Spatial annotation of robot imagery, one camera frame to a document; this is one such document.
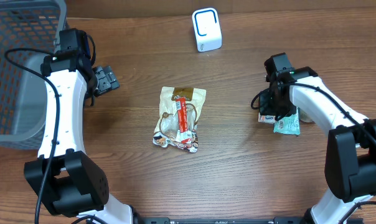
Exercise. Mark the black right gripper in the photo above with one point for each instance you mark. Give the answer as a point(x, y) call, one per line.
point(267, 106)

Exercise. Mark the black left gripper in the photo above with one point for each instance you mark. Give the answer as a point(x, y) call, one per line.
point(105, 80)

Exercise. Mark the small orange snack packet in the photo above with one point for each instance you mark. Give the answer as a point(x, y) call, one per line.
point(268, 119)

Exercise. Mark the teal orange snack packet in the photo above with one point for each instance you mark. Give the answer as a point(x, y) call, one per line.
point(288, 125)

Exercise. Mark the white green round container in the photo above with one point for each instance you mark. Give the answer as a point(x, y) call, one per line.
point(304, 117)

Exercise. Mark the beige pet treat bag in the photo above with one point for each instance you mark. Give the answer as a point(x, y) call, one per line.
point(166, 132)

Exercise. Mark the red stick snack packet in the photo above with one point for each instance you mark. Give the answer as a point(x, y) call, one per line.
point(182, 115)

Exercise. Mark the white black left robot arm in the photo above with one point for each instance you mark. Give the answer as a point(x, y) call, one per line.
point(66, 181)

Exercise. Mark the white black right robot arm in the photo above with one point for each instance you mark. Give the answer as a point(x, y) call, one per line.
point(350, 166)

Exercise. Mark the white barcode scanner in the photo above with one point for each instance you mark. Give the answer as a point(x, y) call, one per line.
point(207, 29)

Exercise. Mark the grey plastic mesh basket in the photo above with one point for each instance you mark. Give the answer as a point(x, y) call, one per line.
point(29, 30)

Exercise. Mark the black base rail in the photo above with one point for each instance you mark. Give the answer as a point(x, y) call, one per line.
point(275, 220)

